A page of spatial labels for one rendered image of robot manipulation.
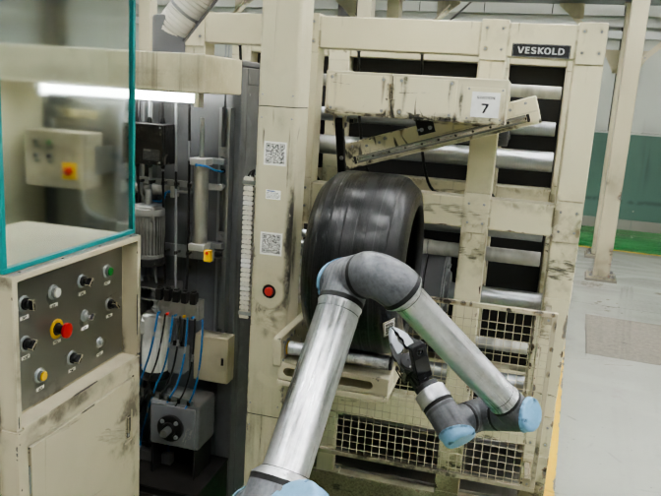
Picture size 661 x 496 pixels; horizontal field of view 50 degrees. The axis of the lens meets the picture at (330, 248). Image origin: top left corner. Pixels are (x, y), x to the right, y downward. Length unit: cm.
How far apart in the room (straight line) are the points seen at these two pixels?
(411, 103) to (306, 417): 117
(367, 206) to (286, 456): 79
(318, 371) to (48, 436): 69
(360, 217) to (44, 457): 104
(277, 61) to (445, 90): 55
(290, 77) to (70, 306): 93
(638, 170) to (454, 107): 909
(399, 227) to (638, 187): 947
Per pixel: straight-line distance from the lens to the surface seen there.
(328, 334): 170
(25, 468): 189
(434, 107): 239
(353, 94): 244
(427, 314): 173
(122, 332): 223
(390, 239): 201
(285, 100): 223
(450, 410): 197
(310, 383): 167
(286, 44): 223
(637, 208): 1143
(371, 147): 256
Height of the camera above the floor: 170
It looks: 12 degrees down
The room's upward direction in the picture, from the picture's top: 4 degrees clockwise
